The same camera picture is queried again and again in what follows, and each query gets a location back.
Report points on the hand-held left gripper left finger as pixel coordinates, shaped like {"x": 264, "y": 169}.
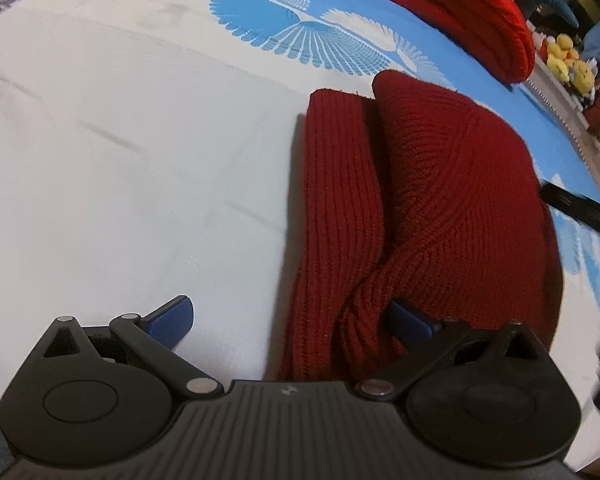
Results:
{"x": 172, "y": 319}

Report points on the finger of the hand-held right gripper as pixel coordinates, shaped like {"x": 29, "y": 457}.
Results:
{"x": 580, "y": 210}

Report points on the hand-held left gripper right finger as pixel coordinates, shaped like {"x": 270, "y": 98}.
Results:
{"x": 410, "y": 322}

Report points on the dark red knit sweater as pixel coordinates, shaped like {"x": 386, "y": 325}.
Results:
{"x": 430, "y": 200}

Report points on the white shelf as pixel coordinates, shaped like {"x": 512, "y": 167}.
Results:
{"x": 565, "y": 115}

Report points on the blue and white printed bedsheet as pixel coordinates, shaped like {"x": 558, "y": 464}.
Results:
{"x": 130, "y": 185}

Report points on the pile of yellow plush toys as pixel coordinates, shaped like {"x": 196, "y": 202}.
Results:
{"x": 570, "y": 57}

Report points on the bright red folded blanket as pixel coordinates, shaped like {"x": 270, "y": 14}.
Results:
{"x": 460, "y": 5}

